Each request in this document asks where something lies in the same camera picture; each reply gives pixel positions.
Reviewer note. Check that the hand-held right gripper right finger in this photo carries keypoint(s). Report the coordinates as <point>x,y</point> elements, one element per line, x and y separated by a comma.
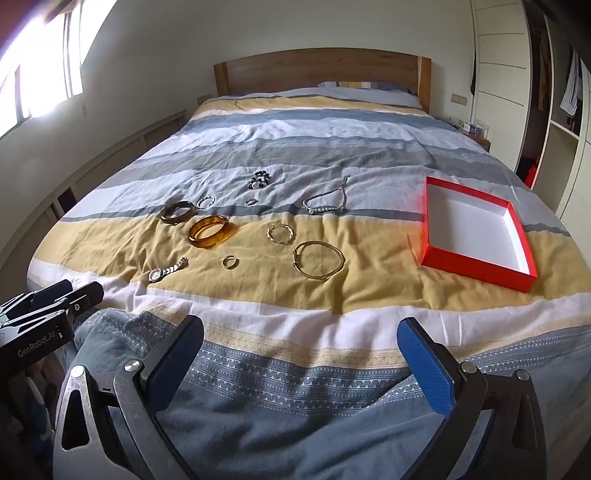
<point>425,364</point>

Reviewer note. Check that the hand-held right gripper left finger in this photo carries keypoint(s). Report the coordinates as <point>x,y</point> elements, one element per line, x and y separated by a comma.
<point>182,353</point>

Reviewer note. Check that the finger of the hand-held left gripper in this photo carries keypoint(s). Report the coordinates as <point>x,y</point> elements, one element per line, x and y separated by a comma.
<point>44,295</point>
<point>87,295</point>

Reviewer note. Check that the dark brown bangle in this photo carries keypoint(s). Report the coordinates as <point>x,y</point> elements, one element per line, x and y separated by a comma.
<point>166,217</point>

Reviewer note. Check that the amber translucent bangle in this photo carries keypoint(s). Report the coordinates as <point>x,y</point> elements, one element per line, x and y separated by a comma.
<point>196,237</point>

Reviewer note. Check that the red cardboard box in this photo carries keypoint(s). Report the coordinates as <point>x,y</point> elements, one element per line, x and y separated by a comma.
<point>471,230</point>

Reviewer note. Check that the thin gold bangle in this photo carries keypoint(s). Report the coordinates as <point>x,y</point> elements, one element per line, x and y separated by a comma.
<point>296,261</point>

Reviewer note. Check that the red item in wardrobe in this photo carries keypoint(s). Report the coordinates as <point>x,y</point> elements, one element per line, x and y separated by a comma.
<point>533,170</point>

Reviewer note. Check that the window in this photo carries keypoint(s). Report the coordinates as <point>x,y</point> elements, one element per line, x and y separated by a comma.
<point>46,69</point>

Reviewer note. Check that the wooden nightstand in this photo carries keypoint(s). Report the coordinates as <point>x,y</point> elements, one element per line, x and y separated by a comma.
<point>480,141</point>

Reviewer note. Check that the small purple white box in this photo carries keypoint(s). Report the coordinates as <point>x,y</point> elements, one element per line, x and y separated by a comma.
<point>473,128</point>

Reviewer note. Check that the striped bed with wooden headboard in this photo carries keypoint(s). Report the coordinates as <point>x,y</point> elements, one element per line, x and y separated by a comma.
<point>323,138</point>

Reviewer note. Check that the grey blue pillow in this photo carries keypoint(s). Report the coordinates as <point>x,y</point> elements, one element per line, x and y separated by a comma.
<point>369,94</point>

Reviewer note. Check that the striped hanging shirt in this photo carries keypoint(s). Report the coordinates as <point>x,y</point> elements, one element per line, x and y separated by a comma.
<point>570,87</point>

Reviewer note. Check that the wooden headboard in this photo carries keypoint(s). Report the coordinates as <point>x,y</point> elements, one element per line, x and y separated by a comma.
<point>323,67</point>

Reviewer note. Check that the brown hanging garment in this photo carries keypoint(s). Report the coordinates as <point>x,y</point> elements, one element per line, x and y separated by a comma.
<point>545,69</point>

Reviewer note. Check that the white wardrobe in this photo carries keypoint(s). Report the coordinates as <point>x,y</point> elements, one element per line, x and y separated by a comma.
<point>503,55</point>

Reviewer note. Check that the wall socket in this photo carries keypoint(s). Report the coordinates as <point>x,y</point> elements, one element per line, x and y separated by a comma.
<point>204,98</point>
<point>459,98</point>

